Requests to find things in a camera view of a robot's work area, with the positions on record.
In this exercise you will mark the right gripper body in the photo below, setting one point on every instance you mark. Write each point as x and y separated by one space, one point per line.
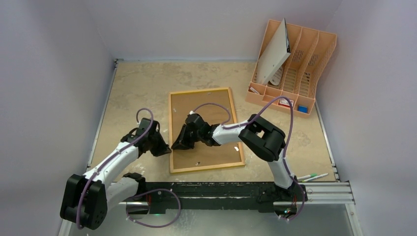
188 134

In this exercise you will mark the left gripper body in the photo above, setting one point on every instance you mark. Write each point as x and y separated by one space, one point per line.
150 139

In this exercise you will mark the brown backing board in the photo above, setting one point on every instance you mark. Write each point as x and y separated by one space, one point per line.
193 117

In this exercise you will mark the yellow wooden picture frame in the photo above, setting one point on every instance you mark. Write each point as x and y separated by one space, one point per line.
215 105

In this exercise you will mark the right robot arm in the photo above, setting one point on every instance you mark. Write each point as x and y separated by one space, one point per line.
264 139

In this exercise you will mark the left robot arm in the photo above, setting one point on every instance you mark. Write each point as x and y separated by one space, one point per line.
107 172

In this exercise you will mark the red white small box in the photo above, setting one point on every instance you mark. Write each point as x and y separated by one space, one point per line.
286 102

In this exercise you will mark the blue small box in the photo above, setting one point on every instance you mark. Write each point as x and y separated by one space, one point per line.
303 109

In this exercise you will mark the peach desk organizer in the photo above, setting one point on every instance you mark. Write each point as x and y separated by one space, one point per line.
297 78

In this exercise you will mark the green capped marker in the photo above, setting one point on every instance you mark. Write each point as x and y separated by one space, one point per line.
307 176

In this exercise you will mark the white pen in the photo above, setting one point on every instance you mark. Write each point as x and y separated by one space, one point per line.
315 177

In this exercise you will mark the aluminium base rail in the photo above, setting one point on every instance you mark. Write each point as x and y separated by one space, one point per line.
263 197

